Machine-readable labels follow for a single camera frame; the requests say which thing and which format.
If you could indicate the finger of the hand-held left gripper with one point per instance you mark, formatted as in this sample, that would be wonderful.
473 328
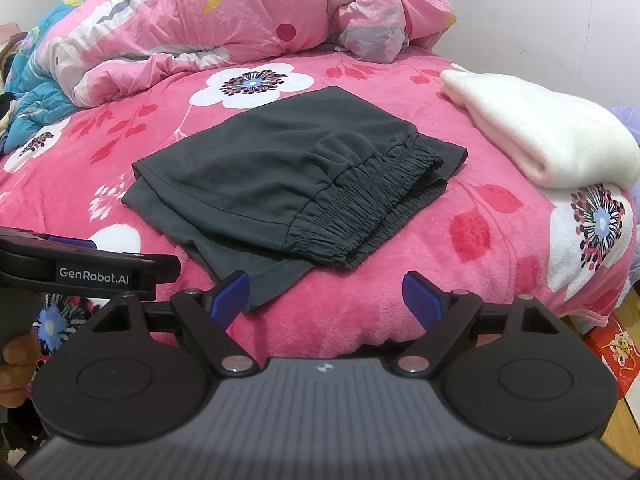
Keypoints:
72 243

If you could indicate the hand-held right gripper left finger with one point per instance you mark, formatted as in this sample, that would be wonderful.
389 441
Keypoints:
231 300

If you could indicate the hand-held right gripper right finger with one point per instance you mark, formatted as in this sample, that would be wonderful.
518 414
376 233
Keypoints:
424 301

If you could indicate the dark grey shorts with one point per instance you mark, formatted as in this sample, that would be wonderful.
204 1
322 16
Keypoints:
260 170

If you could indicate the person's left hand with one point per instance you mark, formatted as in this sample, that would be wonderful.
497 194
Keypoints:
17 367

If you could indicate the pink floral bed blanket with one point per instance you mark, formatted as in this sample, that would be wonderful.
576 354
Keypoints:
425 210

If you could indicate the blue printed quilt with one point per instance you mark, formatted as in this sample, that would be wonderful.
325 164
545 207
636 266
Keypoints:
30 105

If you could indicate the red printed box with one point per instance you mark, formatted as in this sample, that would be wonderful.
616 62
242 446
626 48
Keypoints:
617 355

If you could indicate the white folded fleece cloth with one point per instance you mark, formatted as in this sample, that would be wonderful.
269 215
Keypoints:
540 130

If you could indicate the pink printed quilt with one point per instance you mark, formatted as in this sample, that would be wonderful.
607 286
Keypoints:
200 10

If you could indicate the light purple cloth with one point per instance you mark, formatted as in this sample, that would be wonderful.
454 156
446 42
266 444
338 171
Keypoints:
627 122

